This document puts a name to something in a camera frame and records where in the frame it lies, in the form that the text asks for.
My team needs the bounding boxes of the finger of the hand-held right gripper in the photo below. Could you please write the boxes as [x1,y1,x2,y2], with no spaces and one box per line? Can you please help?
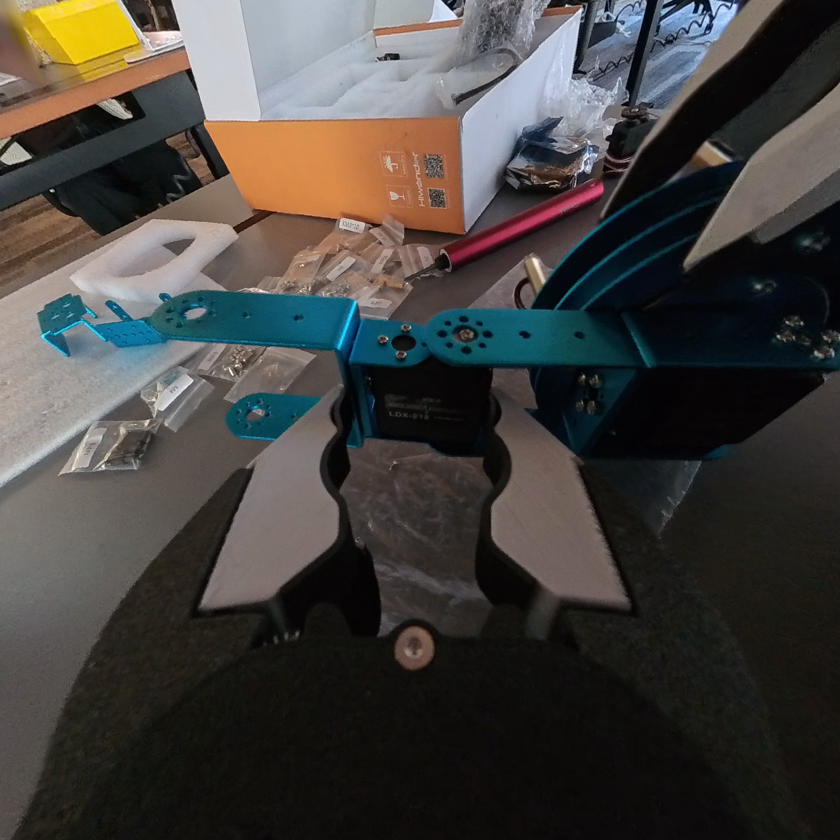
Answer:
[681,98,840,273]
[599,0,840,221]

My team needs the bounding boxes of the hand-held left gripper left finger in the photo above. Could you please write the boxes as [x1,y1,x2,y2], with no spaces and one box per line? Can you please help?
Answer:
[193,386,383,637]

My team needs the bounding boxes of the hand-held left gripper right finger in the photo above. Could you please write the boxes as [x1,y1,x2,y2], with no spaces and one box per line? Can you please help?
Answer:
[478,394,636,641]

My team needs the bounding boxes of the blue toy robot arm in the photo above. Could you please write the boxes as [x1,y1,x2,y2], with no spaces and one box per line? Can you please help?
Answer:
[150,157,840,460]

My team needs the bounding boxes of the red electric screwdriver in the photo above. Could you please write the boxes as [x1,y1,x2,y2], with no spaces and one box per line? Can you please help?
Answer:
[403,178,606,282]

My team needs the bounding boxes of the grey work desk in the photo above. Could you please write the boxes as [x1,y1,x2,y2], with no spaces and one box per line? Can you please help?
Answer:
[0,85,840,840]

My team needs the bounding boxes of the desk with orange edge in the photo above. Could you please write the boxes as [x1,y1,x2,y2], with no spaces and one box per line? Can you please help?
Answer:
[0,46,227,211]

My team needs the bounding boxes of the clear plastic bag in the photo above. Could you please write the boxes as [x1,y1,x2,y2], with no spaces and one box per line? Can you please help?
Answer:
[341,266,706,634]

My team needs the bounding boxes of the silver foil bags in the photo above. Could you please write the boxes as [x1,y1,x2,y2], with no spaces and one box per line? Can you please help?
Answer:
[504,117,601,193]

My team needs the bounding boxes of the white ribbed foam sheet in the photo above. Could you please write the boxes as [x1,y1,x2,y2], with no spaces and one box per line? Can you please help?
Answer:
[0,259,231,490]

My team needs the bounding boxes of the pile of small screw bags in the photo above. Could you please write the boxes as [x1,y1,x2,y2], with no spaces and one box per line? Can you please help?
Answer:
[58,213,437,476]

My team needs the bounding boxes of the orange and white cardboard box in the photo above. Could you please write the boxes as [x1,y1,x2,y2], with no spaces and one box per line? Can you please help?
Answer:
[172,0,585,236]

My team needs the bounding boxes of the black bag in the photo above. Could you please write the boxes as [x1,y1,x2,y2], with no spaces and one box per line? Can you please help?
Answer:
[49,141,204,236]

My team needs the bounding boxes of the yellow box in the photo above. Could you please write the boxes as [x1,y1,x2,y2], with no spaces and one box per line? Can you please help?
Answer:
[20,0,142,65]

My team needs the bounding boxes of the black servo with striped cable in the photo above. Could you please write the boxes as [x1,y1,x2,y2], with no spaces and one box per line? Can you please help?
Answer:
[602,104,660,179]

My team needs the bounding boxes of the bagged black cable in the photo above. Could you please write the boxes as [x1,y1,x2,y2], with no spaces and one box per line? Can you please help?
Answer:
[436,0,546,109]

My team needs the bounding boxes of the blue metal bracket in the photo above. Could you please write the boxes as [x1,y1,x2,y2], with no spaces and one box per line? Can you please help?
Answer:
[36,294,165,357]

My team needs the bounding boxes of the white foam frame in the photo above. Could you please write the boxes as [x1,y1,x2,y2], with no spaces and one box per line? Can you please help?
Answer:
[69,218,238,306]

